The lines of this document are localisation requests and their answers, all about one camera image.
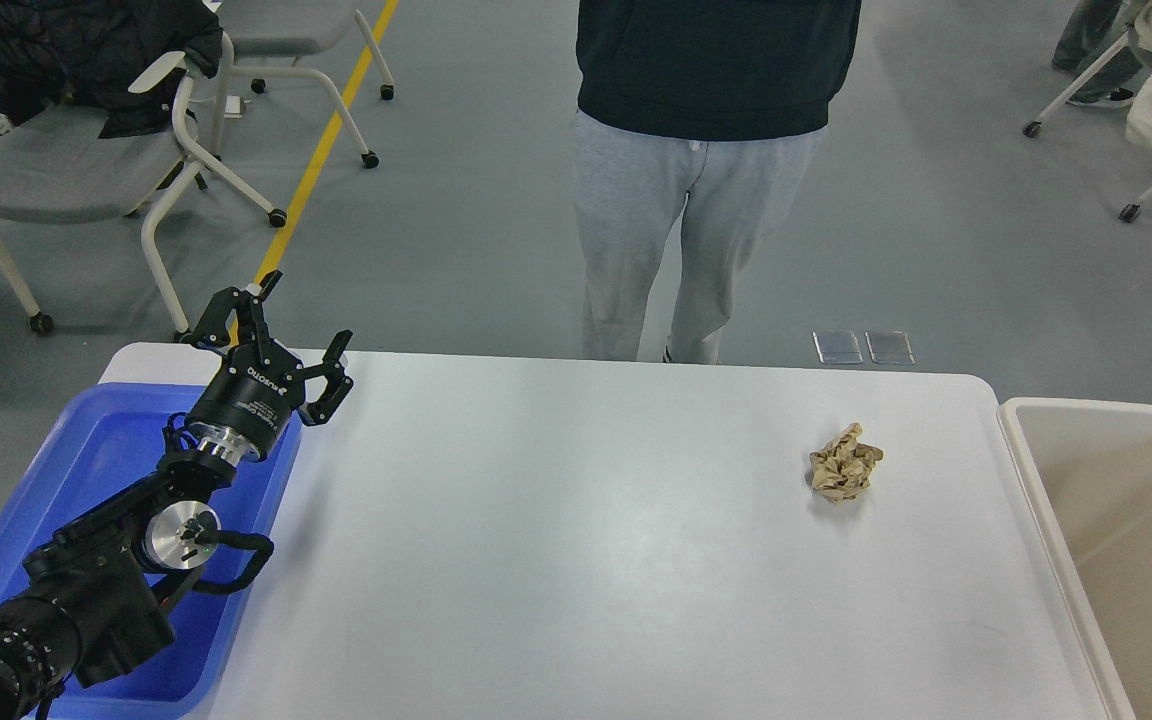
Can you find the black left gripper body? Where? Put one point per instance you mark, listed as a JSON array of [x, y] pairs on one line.
[[250, 397]]

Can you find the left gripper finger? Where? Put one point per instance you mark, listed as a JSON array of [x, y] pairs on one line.
[[332, 368], [235, 317]]

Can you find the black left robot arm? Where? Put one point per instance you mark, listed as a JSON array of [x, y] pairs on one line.
[[101, 591]]

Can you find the grey chair with jacket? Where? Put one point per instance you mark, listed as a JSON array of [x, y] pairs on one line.
[[56, 170]]

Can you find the yellow floor tape line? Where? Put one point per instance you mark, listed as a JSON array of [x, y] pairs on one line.
[[302, 145]]

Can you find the black jacket on chair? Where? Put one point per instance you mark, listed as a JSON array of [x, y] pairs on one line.
[[90, 52]]

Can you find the person in grey sweatpants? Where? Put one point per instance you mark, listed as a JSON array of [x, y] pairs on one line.
[[701, 116]]

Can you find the left metal floor plate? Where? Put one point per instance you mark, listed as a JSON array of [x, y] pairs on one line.
[[838, 348]]

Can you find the metal floor plate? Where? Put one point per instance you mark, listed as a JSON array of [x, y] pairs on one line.
[[890, 348], [838, 348]]

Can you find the crumpled brown paper ball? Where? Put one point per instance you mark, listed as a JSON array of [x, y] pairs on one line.
[[841, 470]]

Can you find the right metal floor plate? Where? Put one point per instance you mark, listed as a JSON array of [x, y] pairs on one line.
[[890, 348]]

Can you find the beige plastic bin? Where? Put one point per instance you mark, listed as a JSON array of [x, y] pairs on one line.
[[1086, 467]]

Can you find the seated person at right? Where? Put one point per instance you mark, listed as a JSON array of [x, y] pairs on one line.
[[1091, 28]]

